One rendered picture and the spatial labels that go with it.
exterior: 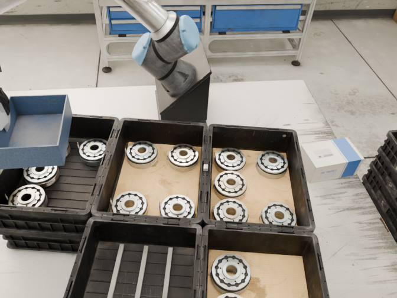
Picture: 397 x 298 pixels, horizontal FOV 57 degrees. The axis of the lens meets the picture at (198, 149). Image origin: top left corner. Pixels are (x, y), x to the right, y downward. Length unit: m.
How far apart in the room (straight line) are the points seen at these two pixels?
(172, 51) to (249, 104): 0.56
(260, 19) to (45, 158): 2.45
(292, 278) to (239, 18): 2.36
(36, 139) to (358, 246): 1.04
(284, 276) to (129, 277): 0.41
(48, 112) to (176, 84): 0.52
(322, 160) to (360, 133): 1.50
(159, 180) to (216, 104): 0.62
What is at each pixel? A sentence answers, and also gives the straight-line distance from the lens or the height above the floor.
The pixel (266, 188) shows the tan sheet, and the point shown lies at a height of 0.83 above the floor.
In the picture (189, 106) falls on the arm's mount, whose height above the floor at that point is 0.82.
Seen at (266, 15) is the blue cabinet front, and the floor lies 0.46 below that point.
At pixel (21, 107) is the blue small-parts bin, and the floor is 1.10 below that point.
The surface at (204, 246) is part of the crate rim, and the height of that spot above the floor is 0.92.
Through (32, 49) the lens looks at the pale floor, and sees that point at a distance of 3.65.
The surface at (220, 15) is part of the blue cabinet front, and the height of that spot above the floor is 0.46.
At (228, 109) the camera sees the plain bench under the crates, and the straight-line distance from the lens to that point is 1.67.
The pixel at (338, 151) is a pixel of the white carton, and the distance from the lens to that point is 1.46.
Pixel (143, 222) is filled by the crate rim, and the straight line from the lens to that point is 0.98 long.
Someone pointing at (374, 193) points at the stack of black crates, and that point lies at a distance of 2.13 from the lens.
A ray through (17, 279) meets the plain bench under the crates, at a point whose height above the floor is 0.70.
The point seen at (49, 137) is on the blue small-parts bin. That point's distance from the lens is 1.04.
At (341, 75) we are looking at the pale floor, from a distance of 3.45.
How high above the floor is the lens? 1.75
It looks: 45 degrees down
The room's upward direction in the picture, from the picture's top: 4 degrees clockwise
